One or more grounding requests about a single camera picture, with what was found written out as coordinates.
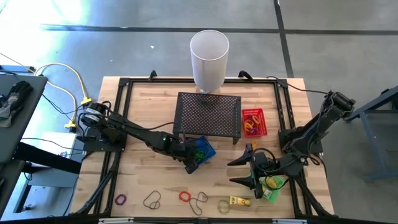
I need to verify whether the white cylindrical cup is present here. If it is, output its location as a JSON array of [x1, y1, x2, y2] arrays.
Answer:
[[189, 29, 230, 96]]

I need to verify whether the white equipment box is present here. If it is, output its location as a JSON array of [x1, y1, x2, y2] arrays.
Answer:
[[29, 132, 85, 189]]

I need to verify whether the red-orange spiral coil tie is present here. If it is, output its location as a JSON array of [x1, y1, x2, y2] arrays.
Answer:
[[178, 190, 192, 203]]

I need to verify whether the black perforated metal shelf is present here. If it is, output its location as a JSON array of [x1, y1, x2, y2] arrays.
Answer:
[[172, 91, 243, 146]]

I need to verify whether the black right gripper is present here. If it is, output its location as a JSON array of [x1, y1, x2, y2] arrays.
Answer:
[[227, 143, 280, 190]]

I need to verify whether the black aluminium table frame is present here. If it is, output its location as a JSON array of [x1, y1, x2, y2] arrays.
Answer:
[[70, 77, 335, 218]]

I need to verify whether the blue metal bar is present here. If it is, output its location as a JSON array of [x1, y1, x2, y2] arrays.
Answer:
[[0, 64, 37, 75]]

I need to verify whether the yellow power cable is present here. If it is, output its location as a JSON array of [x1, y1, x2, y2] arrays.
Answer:
[[0, 52, 93, 130]]

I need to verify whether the blue-grey metal table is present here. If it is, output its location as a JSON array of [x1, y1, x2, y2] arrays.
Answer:
[[343, 85, 398, 183]]

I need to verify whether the dark rubber band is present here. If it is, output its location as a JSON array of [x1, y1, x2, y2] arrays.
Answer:
[[188, 191, 209, 217], [142, 190, 162, 210]]

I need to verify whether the blue plastic basket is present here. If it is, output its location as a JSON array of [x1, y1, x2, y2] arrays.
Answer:
[[192, 135, 217, 166]]

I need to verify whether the grey side table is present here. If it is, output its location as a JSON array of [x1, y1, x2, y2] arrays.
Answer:
[[0, 74, 82, 215]]

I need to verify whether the red plastic basket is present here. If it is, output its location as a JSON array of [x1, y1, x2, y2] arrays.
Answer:
[[241, 108, 269, 138]]

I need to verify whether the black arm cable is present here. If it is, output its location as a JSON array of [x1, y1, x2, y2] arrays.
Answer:
[[266, 75, 330, 95]]

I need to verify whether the green plastic basket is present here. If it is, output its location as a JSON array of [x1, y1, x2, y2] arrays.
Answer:
[[259, 174, 285, 203]]

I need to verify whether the white label strip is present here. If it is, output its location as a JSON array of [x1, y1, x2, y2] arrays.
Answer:
[[272, 218, 308, 224], [98, 217, 134, 224]]

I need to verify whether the black grey work glove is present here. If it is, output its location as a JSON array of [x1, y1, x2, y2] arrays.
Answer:
[[0, 81, 34, 129]]

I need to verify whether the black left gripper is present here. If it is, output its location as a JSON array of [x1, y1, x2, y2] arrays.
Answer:
[[163, 135, 200, 174]]

